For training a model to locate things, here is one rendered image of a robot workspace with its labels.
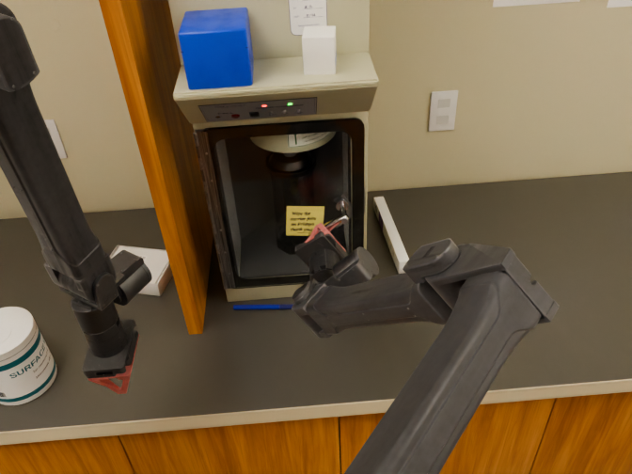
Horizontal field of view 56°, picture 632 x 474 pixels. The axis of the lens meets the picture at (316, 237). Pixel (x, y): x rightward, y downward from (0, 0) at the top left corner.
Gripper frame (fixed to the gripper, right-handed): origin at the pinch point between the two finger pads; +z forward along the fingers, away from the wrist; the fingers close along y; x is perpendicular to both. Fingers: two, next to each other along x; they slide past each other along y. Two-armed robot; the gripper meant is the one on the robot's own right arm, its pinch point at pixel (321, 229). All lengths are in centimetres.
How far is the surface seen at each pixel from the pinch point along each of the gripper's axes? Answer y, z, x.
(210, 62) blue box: 40.6, -5.8, -7.2
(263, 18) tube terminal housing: 38.3, 5.1, -15.3
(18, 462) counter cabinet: 3, -23, 76
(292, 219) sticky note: 3.2, 3.8, 4.6
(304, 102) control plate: 25.5, -2.6, -13.9
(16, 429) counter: 13, -26, 63
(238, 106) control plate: 31.5, -3.1, -5.0
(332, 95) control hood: 24.5, -4.1, -18.7
